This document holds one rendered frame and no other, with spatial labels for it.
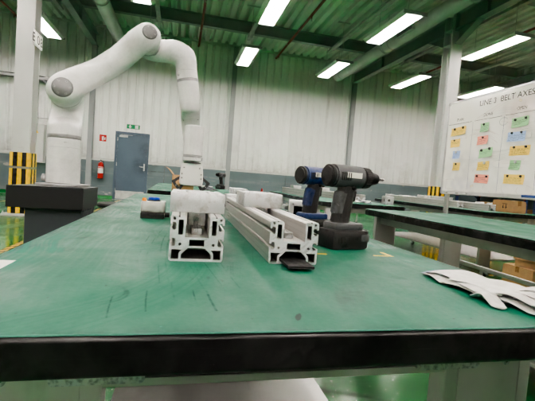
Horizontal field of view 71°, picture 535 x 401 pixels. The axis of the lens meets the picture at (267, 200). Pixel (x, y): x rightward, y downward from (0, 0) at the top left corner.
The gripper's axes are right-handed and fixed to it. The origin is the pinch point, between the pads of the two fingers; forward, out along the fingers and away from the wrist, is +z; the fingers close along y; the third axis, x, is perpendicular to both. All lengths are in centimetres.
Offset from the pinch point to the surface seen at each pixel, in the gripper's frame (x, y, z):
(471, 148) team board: -161, -277, -58
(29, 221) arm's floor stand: 18, 57, 12
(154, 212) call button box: 35.5, 12.1, 4.1
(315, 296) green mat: 120, -17, 6
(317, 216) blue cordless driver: 55, -40, 0
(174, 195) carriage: 93, 4, -6
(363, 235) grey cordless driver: 80, -44, 3
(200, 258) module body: 99, -1, 6
